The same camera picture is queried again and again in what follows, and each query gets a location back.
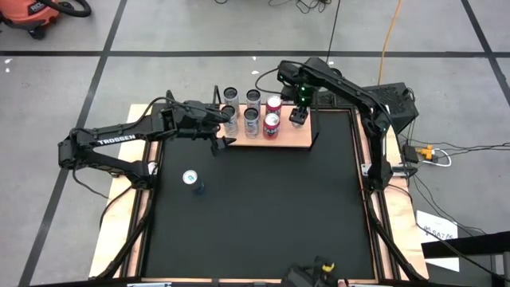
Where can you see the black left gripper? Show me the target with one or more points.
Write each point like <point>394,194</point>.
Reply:
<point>187,123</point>

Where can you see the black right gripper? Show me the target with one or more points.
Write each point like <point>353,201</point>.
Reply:
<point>296,95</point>

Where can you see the Celsius Peach Vibe can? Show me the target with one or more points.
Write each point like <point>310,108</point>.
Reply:
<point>230,125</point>

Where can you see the red Fanta strawberry can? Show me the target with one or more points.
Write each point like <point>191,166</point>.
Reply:
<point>273,103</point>
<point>271,129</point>

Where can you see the white Celsius can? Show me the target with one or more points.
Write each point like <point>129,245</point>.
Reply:
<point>231,93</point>
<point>253,95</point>
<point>251,127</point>

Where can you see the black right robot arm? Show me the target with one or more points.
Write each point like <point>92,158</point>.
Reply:
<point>346,89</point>

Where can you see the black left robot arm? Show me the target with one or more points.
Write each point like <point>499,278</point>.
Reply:
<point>119,133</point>

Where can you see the black computer box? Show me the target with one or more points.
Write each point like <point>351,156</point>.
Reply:
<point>394,99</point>

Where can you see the yellow power plug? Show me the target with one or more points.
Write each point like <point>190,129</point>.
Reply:
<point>426,152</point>

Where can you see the white paper sheet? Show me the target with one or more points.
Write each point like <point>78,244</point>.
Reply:
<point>434,223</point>

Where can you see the orange shop vacuum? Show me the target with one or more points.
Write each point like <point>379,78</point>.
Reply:
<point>28,12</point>

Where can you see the wooden shelf black metal frame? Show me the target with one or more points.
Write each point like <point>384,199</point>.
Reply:
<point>295,137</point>

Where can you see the black diagonal frame strut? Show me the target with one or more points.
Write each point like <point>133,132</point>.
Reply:
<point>126,244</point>
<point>394,247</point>

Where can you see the black frame beam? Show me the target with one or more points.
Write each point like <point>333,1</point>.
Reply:
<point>470,244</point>

